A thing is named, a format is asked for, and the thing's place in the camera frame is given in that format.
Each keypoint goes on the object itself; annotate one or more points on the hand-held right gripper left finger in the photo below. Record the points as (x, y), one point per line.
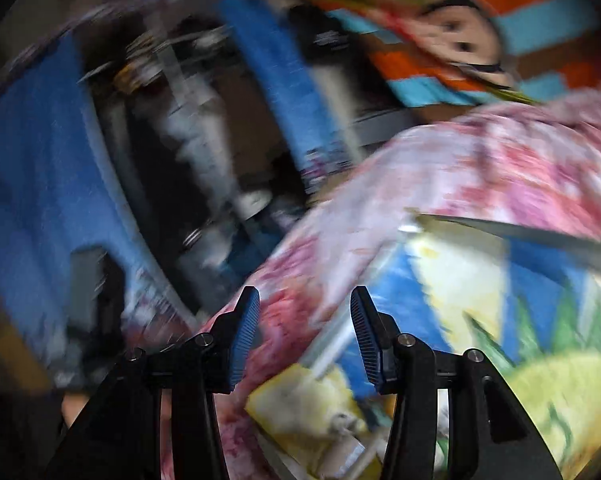
(245, 340)

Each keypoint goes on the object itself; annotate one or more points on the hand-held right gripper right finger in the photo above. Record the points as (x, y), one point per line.
(366, 345)

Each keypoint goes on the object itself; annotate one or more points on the cartoon-lined cardboard tray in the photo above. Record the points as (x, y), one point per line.
(480, 300)

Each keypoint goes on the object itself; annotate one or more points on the grey board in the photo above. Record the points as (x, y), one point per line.
(385, 122)

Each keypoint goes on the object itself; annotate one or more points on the pink floral blanket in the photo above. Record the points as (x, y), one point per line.
(505, 170)

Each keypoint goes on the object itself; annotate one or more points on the large blue cloth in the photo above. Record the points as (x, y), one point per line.
(40, 185)

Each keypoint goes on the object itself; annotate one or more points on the blue printed cloth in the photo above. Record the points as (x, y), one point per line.
(280, 85)

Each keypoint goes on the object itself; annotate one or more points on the striped cartoon pillow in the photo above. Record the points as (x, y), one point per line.
(545, 25)

